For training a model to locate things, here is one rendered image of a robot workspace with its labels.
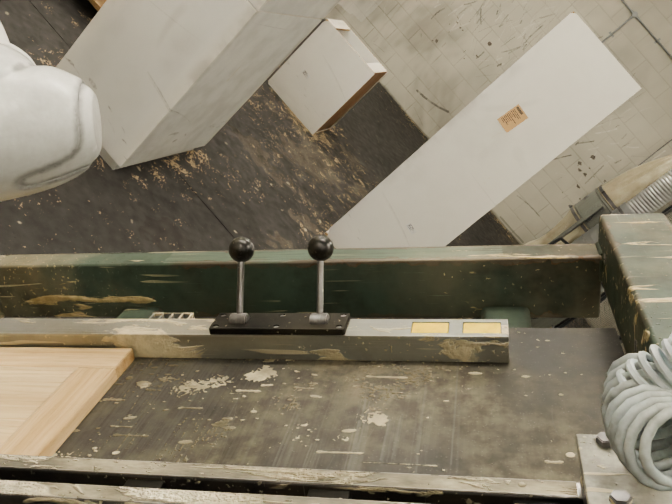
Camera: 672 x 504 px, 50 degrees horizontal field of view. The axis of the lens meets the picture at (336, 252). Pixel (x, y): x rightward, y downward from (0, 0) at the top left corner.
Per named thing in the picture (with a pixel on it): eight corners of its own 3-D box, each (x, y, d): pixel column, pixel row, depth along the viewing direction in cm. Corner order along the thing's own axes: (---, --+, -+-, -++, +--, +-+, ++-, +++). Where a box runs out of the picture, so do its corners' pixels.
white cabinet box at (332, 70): (287, 80, 634) (343, 20, 605) (329, 129, 634) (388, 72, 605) (266, 82, 593) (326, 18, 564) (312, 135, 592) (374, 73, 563)
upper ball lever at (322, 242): (310, 328, 104) (311, 237, 105) (335, 328, 103) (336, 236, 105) (303, 328, 100) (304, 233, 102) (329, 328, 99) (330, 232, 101)
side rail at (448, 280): (22, 304, 145) (8, 254, 141) (594, 302, 122) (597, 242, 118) (5, 317, 140) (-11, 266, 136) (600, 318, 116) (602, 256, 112)
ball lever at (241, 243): (231, 328, 106) (234, 238, 108) (256, 328, 106) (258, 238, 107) (222, 327, 103) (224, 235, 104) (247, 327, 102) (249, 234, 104)
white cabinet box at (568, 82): (349, 215, 539) (573, 15, 457) (399, 273, 538) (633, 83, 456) (323, 234, 483) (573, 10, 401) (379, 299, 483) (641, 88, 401)
